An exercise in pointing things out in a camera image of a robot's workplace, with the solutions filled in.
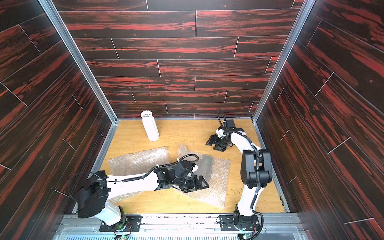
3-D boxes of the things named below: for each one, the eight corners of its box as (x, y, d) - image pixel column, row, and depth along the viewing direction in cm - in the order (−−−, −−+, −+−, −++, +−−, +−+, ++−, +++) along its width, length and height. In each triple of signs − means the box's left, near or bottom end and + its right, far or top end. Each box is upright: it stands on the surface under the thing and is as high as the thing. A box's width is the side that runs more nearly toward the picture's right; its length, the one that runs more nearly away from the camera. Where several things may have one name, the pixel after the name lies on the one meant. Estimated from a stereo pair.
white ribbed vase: (147, 141, 109) (139, 118, 91) (149, 133, 114) (141, 110, 96) (158, 141, 109) (152, 118, 91) (160, 132, 114) (154, 110, 96)
